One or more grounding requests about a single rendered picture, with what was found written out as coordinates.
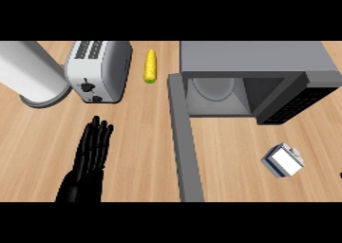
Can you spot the grey microwave door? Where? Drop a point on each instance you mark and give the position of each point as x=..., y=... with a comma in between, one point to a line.
x=184, y=136

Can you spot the grey microwave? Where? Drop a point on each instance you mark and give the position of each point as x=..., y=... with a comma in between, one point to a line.
x=263, y=79

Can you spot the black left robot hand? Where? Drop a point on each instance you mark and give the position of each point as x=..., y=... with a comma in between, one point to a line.
x=87, y=164

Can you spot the yellow corn cob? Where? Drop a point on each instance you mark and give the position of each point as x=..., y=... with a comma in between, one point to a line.
x=150, y=66

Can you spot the white milk carton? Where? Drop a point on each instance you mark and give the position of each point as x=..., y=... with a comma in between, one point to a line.
x=283, y=161

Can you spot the grey paper towel holder base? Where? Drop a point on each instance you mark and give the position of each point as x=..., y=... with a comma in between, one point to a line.
x=52, y=100

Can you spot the silver toaster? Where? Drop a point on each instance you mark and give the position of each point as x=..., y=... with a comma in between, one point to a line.
x=99, y=72

